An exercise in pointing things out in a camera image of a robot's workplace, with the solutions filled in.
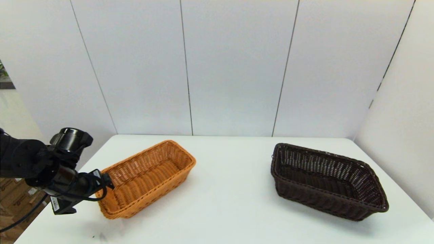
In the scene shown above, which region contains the orange wicker basket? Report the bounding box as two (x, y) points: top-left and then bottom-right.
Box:
(95, 140), (196, 219)

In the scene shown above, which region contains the dark brown wicker basket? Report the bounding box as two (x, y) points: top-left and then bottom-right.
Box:
(270, 143), (389, 221)

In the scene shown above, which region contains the dark framed plant picture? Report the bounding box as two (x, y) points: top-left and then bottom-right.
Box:
(0, 60), (16, 89)

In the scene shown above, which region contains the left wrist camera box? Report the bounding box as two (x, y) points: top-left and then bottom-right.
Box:
(51, 195), (78, 216)

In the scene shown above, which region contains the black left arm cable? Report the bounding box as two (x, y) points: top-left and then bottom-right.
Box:
(0, 169), (108, 234)

